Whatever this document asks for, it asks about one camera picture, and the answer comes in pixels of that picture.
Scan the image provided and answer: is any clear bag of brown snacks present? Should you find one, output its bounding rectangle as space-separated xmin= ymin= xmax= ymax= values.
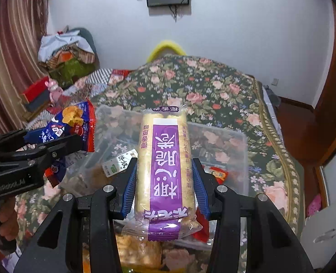
xmin=61 ymin=148 xmax=124 ymax=197

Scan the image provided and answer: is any yellow chair back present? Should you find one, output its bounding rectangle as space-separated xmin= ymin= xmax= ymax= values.
xmin=147 ymin=41 xmax=187 ymax=63

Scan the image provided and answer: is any black white checked cloth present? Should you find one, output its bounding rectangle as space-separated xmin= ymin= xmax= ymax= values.
xmin=78 ymin=68 xmax=129 ymax=92

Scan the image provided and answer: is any red snack packet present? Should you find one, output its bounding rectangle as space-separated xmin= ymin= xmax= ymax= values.
xmin=203 ymin=166 xmax=228 ymax=184

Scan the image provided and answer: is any striped curtain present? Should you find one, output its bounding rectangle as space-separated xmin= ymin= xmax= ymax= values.
xmin=0 ymin=0 xmax=54 ymax=135

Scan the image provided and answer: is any white cabinet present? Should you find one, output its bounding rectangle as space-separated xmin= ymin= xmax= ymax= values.
xmin=301 ymin=148 xmax=336 ymax=263

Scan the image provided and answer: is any blue chip packet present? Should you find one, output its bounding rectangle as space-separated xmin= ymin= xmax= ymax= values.
xmin=24 ymin=100 xmax=96 ymax=153

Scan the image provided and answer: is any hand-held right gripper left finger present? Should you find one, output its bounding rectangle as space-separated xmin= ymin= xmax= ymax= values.
xmin=13 ymin=157 xmax=138 ymax=273

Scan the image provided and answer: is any floral blanket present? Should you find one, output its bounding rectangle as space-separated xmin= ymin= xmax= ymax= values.
xmin=15 ymin=55 xmax=307 ymax=273

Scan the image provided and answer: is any small red blue wrapper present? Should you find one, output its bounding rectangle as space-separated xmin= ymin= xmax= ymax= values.
xmin=44 ymin=159 xmax=70 ymax=188

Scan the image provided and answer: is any person's left hand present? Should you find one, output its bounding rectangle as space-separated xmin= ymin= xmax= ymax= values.
xmin=0 ymin=198 xmax=20 ymax=248

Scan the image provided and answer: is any pink slipper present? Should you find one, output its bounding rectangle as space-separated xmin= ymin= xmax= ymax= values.
xmin=306 ymin=194 xmax=329 ymax=218

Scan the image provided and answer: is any clear plastic storage box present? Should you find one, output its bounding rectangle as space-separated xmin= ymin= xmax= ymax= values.
xmin=60 ymin=104 xmax=249 ymax=251

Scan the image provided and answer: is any pile of clothes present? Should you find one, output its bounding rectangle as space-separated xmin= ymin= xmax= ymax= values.
xmin=37 ymin=26 xmax=98 ymax=89

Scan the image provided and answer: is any purple label biscuit packet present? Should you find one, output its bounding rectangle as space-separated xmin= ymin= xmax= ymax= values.
xmin=121 ymin=105 xmax=204 ymax=243

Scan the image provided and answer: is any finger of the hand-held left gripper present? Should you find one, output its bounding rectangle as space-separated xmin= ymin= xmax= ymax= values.
xmin=0 ymin=129 xmax=30 ymax=155
xmin=0 ymin=134 xmax=82 ymax=168

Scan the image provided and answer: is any wooden door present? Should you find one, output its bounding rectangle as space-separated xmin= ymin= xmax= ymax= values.
xmin=313 ymin=0 xmax=336 ymax=167

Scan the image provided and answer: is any black monitor cable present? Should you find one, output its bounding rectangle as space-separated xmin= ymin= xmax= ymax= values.
xmin=169 ymin=4 xmax=179 ymax=23

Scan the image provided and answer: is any red box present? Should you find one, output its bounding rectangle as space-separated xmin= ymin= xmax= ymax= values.
xmin=21 ymin=76 xmax=51 ymax=112

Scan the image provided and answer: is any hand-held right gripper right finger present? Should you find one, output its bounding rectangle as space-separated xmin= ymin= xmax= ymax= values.
xmin=191 ymin=157 xmax=316 ymax=273

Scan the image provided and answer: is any green white small packet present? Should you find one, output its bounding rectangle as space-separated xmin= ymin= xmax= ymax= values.
xmin=102 ymin=149 xmax=139 ymax=177

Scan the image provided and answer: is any clear bag of yellow biscuits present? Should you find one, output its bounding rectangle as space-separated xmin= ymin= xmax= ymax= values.
xmin=83 ymin=230 xmax=163 ymax=271

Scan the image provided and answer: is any pink toy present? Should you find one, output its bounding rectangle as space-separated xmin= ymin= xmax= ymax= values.
xmin=44 ymin=79 xmax=64 ymax=103

